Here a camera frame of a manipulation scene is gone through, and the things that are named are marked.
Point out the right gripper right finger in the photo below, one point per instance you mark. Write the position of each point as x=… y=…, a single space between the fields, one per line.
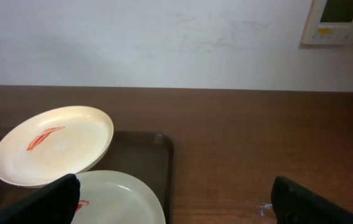
x=295 y=204

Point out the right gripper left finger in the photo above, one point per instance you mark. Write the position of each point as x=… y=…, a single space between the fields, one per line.
x=55 y=203

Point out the cream plate top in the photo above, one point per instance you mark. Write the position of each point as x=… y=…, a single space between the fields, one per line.
x=45 y=147

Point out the large brown serving tray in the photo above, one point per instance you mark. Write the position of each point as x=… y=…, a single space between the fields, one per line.
x=147 y=156

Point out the white wall control panel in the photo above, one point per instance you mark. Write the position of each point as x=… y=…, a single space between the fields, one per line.
x=329 y=22

